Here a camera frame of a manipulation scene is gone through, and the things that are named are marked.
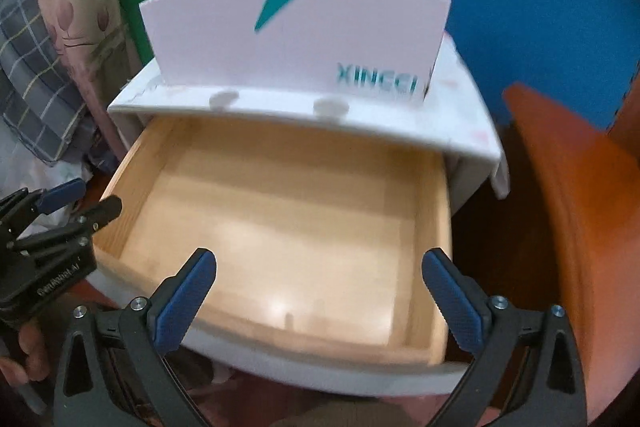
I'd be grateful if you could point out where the white cardboard box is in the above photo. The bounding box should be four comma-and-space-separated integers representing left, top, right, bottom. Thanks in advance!
139, 0, 453, 105

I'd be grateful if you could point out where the white floral bedsheet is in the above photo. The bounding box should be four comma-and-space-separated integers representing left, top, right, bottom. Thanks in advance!
0, 122, 96, 208

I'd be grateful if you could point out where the tulip printed mattress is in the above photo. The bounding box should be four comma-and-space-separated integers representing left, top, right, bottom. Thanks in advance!
30, 0, 146, 148

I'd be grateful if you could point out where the blue foam mat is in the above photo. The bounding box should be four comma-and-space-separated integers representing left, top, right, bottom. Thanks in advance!
340, 0, 640, 132

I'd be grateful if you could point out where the grey plaid blanket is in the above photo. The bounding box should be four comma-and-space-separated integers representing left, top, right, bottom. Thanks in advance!
0, 0, 93, 165

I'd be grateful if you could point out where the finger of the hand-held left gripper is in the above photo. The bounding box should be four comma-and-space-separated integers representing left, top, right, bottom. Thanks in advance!
10, 196, 124, 258
0, 178, 87, 233

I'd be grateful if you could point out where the person's left hand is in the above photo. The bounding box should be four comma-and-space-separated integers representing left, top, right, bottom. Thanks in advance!
0, 321, 66, 388

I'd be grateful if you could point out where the orange wooden furniture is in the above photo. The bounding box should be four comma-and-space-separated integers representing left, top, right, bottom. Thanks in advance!
502, 72, 640, 427

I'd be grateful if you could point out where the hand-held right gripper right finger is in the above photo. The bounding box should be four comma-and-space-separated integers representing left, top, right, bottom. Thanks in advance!
421, 247, 591, 427

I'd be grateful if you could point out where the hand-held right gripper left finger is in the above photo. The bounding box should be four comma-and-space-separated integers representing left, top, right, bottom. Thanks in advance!
52, 247, 218, 427

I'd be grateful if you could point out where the person's right leg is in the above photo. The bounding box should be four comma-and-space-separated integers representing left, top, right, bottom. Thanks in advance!
300, 399, 406, 427

